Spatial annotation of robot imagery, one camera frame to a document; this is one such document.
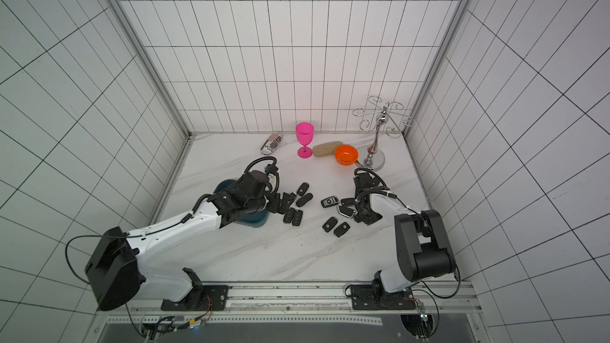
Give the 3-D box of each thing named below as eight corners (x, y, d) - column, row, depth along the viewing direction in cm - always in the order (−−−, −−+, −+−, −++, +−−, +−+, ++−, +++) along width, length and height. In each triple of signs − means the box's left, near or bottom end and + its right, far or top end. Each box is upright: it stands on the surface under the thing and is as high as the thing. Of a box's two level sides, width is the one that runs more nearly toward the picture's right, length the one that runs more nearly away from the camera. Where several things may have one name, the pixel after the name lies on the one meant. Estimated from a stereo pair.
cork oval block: (317, 161, 111) (317, 156, 108) (311, 151, 115) (312, 146, 112) (343, 152, 115) (344, 146, 112) (337, 142, 119) (338, 137, 116)
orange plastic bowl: (335, 165, 108) (336, 159, 105) (334, 151, 114) (335, 144, 111) (358, 165, 108) (359, 159, 105) (355, 151, 114) (357, 144, 111)
